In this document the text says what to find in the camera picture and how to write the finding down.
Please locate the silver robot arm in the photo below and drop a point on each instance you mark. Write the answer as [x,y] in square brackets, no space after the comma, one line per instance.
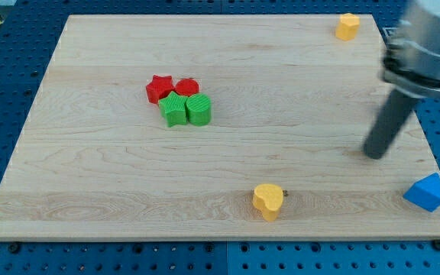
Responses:
[411,64]

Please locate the red star block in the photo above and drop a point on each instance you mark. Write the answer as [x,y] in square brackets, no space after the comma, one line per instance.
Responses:
[159,88]

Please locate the green cylinder block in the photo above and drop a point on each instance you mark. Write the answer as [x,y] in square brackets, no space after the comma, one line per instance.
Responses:
[199,109]

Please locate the yellow hexagon block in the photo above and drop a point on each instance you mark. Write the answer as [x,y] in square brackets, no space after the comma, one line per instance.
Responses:
[347,27]

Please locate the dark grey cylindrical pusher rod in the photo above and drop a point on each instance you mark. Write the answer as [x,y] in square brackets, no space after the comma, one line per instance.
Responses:
[392,116]

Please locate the yellow heart block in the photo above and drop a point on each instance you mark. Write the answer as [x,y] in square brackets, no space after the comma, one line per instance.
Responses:
[268,199]

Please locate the blue triangle block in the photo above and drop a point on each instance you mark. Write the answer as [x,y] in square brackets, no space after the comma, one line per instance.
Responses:
[425,193]

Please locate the red cylinder block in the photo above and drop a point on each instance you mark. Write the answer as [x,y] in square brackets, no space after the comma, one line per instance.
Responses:
[187,87]

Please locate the wooden board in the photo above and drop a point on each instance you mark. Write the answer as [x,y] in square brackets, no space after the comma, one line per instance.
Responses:
[291,106]

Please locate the green star block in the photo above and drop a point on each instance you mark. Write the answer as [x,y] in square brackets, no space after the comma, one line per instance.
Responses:
[173,109]

